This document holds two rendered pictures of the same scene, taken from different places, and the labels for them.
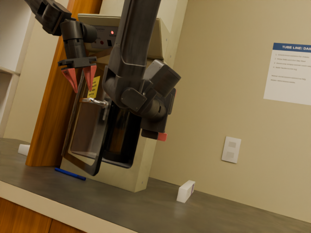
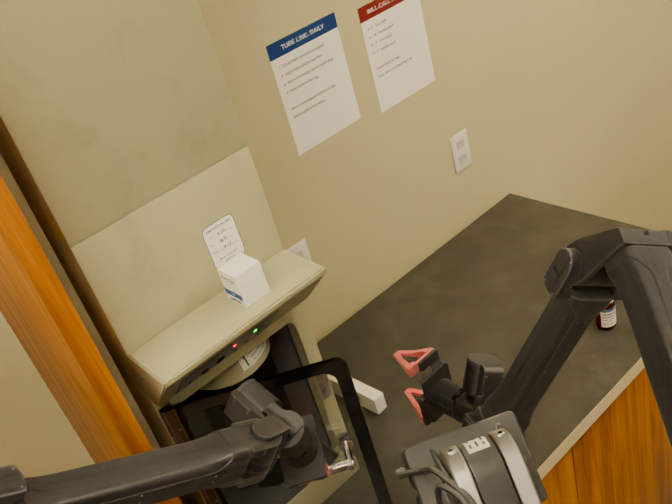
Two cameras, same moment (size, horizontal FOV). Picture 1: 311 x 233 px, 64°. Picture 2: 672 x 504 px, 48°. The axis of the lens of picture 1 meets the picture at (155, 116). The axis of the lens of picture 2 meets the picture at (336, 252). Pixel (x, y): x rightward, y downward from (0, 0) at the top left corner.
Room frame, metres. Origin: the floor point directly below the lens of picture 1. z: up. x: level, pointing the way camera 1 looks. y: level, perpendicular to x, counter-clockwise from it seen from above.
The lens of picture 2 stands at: (0.11, 0.87, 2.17)
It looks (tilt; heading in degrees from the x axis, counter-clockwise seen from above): 32 degrees down; 307
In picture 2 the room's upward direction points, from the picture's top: 17 degrees counter-clockwise
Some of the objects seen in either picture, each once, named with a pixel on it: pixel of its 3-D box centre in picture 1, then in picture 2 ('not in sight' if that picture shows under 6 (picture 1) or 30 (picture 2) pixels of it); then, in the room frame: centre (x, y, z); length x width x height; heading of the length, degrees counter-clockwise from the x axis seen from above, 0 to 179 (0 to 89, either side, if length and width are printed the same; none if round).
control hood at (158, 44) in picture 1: (120, 36); (238, 333); (0.86, 0.18, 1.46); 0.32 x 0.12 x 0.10; 70
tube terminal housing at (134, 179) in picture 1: (133, 86); (207, 354); (1.03, 0.12, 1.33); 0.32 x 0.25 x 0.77; 70
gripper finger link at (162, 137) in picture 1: (158, 126); (422, 395); (0.68, -0.02, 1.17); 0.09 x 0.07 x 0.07; 160
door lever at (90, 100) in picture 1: (91, 101); (329, 462); (0.76, 0.20, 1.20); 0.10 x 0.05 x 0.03; 36
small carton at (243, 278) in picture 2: not in sight; (243, 280); (0.85, 0.14, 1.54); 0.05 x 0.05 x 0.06; 71
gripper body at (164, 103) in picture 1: (153, 109); (448, 397); (0.61, 0.01, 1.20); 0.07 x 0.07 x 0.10; 70
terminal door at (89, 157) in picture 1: (90, 107); (288, 464); (0.84, 0.22, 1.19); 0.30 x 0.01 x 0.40; 36
